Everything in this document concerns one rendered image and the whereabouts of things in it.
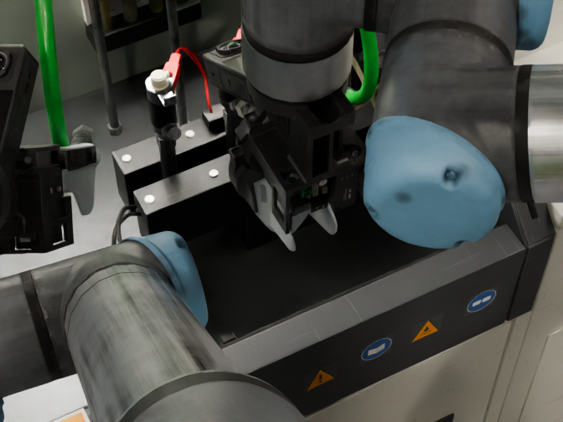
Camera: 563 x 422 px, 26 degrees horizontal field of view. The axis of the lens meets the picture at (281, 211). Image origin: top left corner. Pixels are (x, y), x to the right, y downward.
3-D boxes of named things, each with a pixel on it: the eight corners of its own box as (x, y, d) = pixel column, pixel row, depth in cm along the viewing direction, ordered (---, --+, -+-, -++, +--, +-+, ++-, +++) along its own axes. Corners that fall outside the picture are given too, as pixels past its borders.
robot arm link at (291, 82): (221, 5, 81) (328, -34, 84) (224, 53, 85) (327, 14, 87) (272, 79, 77) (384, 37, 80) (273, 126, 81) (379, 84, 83)
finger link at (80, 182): (95, 208, 108) (40, 221, 100) (91, 141, 108) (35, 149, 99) (126, 208, 107) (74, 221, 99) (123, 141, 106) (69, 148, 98)
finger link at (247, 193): (239, 220, 96) (235, 150, 89) (230, 206, 97) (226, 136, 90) (291, 198, 98) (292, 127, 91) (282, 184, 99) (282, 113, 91)
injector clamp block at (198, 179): (157, 290, 145) (146, 213, 132) (124, 229, 150) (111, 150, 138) (405, 186, 154) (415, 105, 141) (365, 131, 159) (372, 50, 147)
